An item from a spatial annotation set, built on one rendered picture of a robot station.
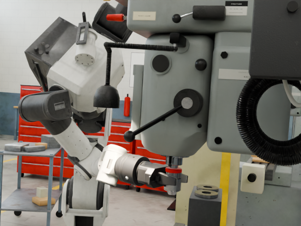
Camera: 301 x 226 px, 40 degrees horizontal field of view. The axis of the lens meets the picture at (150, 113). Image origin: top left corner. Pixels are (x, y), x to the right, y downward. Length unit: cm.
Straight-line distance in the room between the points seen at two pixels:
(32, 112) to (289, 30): 93
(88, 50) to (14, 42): 1094
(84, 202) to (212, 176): 130
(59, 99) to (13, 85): 1083
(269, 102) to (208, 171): 194
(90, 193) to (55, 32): 69
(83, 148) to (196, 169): 153
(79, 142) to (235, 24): 74
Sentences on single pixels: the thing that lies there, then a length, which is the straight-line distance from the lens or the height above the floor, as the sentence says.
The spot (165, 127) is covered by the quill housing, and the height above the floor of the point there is 139.
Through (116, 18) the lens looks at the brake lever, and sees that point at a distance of 131.
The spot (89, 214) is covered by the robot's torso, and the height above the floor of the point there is 93.
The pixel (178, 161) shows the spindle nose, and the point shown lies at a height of 129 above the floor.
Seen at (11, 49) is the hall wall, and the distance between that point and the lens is 1232.
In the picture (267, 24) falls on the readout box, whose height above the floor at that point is 161.
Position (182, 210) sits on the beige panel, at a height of 66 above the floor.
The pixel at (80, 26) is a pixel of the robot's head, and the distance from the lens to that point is 142.
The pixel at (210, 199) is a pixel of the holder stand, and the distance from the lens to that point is 158.
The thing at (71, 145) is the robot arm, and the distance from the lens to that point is 148.
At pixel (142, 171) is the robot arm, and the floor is 125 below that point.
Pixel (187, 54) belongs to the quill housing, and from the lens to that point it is 104.
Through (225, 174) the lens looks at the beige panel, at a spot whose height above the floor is 95.
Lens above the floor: 148
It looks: 3 degrees down
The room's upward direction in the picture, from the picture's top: 4 degrees clockwise
